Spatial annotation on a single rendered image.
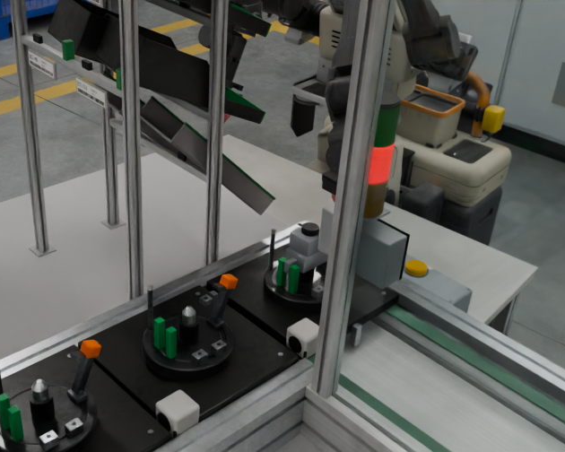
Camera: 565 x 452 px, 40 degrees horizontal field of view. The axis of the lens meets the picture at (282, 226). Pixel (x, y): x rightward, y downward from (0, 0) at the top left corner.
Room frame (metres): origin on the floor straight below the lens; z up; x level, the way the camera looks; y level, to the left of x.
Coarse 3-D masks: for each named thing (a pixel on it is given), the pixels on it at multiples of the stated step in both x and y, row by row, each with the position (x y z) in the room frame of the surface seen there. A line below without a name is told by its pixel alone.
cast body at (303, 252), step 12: (300, 228) 1.11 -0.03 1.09; (312, 228) 1.10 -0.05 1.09; (300, 240) 1.08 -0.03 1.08; (312, 240) 1.07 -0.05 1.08; (288, 252) 1.09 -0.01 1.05; (300, 252) 1.08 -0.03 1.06; (312, 252) 1.08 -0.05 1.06; (288, 264) 1.06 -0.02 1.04; (300, 264) 1.07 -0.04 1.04; (312, 264) 1.08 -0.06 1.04
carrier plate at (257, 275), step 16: (240, 272) 1.13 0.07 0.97; (256, 272) 1.14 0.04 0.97; (208, 288) 1.09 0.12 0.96; (240, 288) 1.08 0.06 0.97; (256, 288) 1.09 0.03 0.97; (240, 304) 1.04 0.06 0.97; (256, 304) 1.04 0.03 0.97; (272, 304) 1.05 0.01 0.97; (256, 320) 1.01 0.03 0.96; (272, 320) 1.00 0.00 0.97; (288, 320) 1.01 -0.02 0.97; (272, 336) 0.98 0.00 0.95; (304, 352) 0.93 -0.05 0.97
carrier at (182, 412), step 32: (192, 288) 1.07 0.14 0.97; (128, 320) 0.97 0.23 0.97; (160, 320) 0.89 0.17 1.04; (192, 320) 0.91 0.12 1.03; (224, 320) 0.99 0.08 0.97; (128, 352) 0.89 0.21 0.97; (160, 352) 0.88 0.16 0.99; (192, 352) 0.88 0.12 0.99; (224, 352) 0.89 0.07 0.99; (256, 352) 0.92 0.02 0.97; (288, 352) 0.93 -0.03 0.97; (128, 384) 0.83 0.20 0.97; (160, 384) 0.83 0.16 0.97; (192, 384) 0.84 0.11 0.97; (224, 384) 0.84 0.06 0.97; (256, 384) 0.86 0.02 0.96; (160, 416) 0.76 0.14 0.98; (192, 416) 0.77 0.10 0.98
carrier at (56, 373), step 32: (64, 352) 0.88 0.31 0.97; (0, 384) 0.75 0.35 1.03; (32, 384) 0.79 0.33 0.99; (64, 384) 0.80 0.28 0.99; (96, 384) 0.82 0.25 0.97; (0, 416) 0.71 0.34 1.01; (32, 416) 0.72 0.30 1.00; (64, 416) 0.74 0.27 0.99; (96, 416) 0.74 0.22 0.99; (128, 416) 0.77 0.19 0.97; (0, 448) 0.68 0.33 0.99; (32, 448) 0.68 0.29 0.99; (64, 448) 0.68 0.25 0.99; (96, 448) 0.70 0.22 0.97; (128, 448) 0.71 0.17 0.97
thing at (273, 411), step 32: (256, 256) 1.20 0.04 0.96; (160, 288) 1.08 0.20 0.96; (96, 320) 0.98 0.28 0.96; (32, 352) 0.89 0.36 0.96; (288, 384) 0.87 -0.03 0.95; (224, 416) 0.79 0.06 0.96; (256, 416) 0.80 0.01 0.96; (288, 416) 0.84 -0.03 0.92; (160, 448) 0.72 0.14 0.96; (192, 448) 0.73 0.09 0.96; (224, 448) 0.75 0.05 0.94; (256, 448) 0.80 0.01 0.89
